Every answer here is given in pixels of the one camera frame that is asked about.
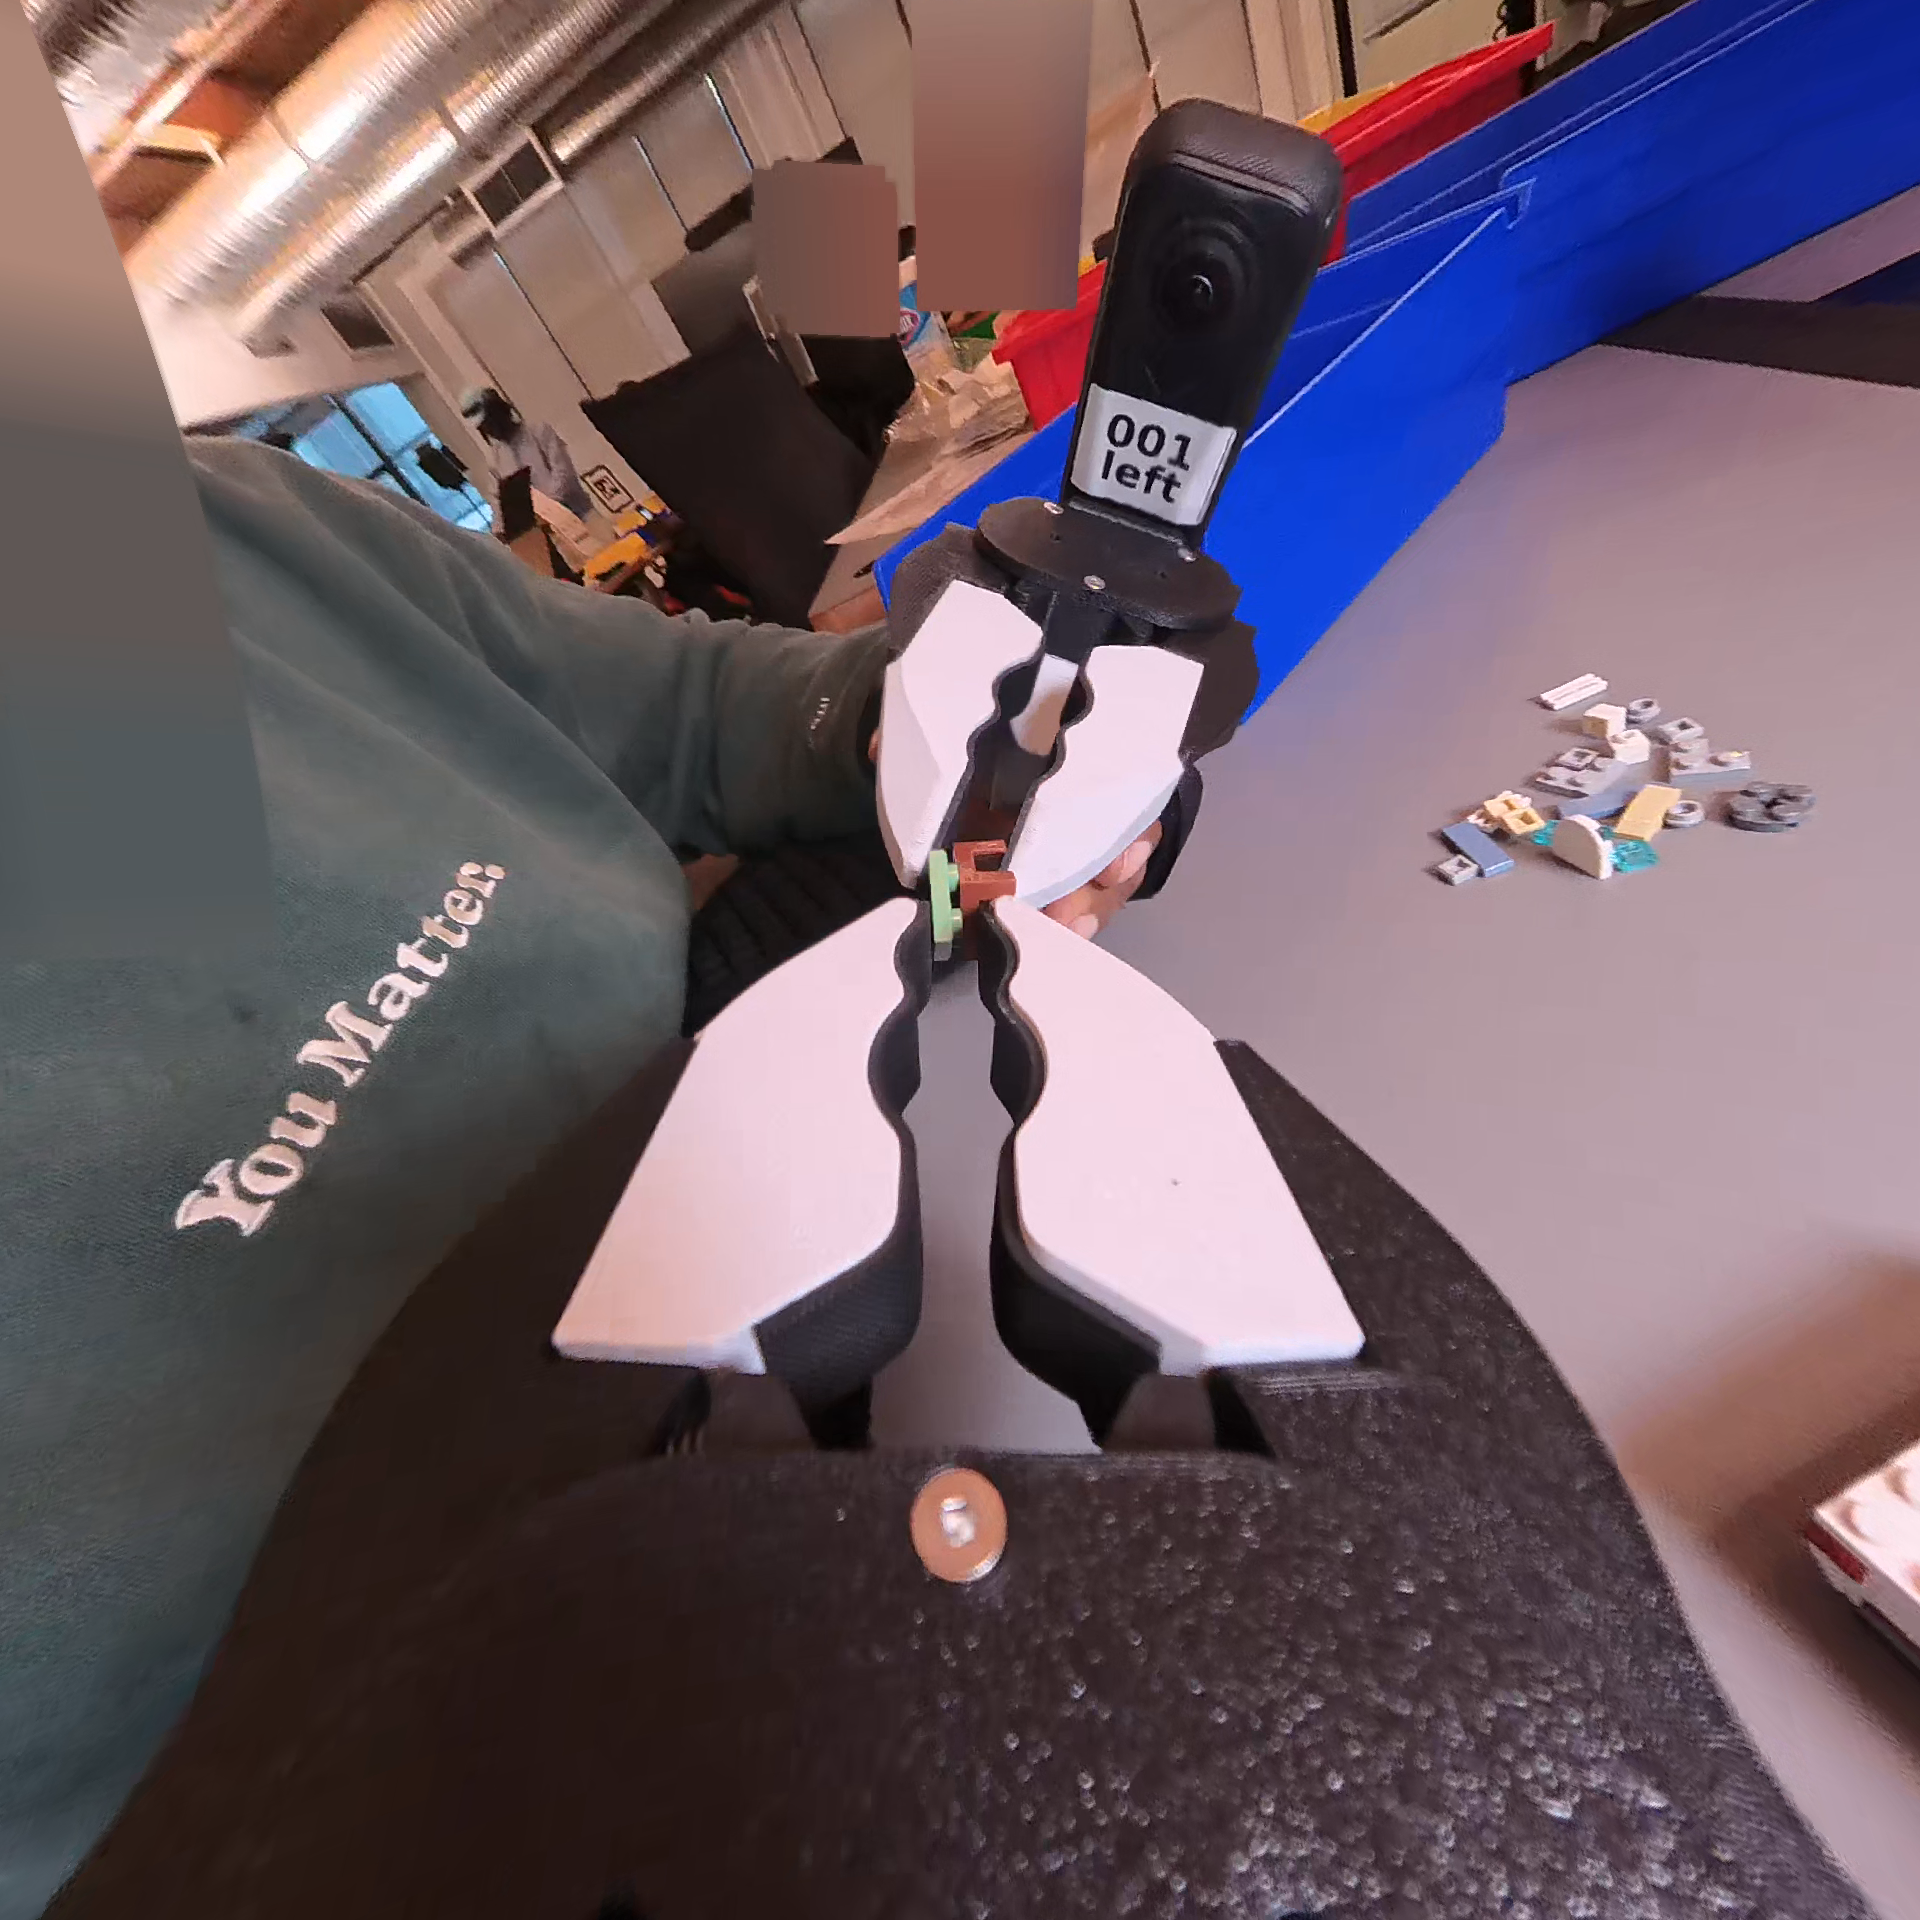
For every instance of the red storage bin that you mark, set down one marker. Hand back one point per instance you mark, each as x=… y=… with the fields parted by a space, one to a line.
x=1439 y=105
x=1050 y=373

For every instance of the person's left hand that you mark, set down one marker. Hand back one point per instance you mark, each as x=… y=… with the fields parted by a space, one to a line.
x=1104 y=891

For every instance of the black office chair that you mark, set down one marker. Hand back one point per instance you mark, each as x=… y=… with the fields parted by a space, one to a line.
x=720 y=466

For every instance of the silver ventilation duct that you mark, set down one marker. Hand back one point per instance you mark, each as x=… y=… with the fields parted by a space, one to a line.
x=449 y=105

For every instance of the brown toy brick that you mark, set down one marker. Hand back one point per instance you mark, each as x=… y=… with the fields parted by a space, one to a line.
x=987 y=884

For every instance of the pile of small toy bricks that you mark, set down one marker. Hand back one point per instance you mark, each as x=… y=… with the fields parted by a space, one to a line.
x=1619 y=793

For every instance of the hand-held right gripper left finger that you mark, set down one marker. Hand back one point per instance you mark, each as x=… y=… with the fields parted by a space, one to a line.
x=753 y=1184

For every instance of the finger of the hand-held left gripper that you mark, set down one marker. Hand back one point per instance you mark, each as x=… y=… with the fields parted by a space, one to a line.
x=1139 y=751
x=930 y=707

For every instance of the yellow storage bin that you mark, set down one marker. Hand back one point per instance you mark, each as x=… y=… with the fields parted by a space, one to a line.
x=1345 y=105

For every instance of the green toy tile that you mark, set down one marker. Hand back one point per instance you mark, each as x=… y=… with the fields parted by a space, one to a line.
x=944 y=898

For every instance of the grey desk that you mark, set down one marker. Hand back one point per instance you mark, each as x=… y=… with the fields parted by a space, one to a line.
x=1500 y=1125

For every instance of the white and red toy vehicle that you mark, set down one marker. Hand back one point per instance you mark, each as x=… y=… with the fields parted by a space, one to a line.
x=1877 y=1545

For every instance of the person's green sweatshirt torso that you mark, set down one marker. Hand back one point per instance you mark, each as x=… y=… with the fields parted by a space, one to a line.
x=449 y=1051

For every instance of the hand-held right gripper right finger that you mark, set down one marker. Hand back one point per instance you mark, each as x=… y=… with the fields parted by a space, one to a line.
x=1170 y=1201

